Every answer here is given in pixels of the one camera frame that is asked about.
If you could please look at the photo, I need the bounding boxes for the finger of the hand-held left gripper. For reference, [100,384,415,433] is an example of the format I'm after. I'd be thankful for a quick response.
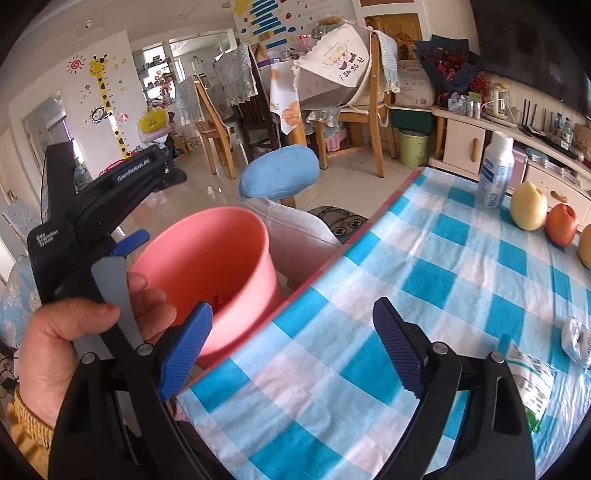
[111,229,151,258]
[154,158,188,191]

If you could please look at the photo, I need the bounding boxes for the yellow shopping bag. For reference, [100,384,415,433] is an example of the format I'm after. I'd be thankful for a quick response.
[139,107,169,134]

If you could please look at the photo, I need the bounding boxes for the blue wall stickers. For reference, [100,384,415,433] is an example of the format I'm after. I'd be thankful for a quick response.
[233,0,301,49]

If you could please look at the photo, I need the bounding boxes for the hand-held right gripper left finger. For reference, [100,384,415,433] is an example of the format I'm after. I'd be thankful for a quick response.
[48,301,215,480]

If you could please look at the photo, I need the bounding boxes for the black wifi router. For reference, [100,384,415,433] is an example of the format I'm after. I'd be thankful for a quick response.
[519,98,557,139]

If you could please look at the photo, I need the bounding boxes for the green knit chair cover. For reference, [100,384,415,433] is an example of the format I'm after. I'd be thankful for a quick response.
[372,31,400,93]

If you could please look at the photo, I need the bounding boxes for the black television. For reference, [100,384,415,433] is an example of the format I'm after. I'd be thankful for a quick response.
[471,0,591,116]

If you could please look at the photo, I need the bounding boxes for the red apple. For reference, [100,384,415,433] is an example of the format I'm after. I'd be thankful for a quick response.
[546,203,579,247]

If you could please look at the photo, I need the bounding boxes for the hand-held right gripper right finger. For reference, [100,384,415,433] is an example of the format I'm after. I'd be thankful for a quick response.
[372,296,536,480]

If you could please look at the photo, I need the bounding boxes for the pink plastic bin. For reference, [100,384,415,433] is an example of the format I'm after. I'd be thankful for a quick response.
[128,206,283,370]

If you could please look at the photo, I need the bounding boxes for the person's left hand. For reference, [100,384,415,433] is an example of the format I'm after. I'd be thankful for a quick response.
[17,272,178,426]

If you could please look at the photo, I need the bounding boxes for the wooden chair lace cover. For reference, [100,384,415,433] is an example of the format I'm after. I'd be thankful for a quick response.
[174,74,241,180]

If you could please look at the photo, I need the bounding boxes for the dark wooden chair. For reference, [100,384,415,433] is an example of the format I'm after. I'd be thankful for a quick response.
[215,44,278,163]

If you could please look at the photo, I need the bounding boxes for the cream tv cabinet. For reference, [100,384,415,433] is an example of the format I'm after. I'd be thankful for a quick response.
[429,105,591,199]

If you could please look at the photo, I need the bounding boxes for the white blue-label bottle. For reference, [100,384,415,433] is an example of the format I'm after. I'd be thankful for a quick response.
[475,130,515,209]

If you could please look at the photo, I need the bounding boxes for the giraffe height wall sticker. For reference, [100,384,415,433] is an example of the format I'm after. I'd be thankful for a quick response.
[88,54,132,160]

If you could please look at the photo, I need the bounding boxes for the white cloth orange print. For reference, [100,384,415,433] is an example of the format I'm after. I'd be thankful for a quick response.
[269,61,308,136]

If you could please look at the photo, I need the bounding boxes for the green white snack packet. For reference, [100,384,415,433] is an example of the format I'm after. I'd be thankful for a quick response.
[499,335,557,435]

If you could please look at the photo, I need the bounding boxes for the owl print floor mat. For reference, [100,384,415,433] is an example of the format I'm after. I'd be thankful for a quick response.
[307,205,370,245]

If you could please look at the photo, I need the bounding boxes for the large golden pear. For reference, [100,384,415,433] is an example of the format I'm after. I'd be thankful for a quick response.
[577,224,591,269]

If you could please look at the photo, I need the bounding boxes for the beige snack bag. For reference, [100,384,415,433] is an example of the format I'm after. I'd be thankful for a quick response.
[573,122,591,160]

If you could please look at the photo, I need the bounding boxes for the dark wrapped red bouquet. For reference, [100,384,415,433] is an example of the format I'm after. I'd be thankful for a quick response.
[413,39,481,95]

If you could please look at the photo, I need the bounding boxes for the dark green storage box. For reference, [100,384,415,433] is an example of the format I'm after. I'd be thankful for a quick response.
[390,107,435,134]

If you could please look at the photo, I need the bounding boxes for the blue white checkered tablecloth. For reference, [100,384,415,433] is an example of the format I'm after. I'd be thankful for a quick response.
[173,167,591,480]

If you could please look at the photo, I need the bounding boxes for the white sack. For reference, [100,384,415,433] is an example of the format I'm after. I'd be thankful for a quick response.
[394,60,437,108]

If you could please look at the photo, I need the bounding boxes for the pale yellow pear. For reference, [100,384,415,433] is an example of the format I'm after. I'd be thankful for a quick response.
[510,181,548,232]

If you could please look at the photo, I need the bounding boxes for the light green waste bin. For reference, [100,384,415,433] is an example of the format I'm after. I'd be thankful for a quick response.
[398,129,431,169]

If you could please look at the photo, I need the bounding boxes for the grey white umbrella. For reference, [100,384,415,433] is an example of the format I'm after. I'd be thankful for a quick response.
[293,21,377,112]

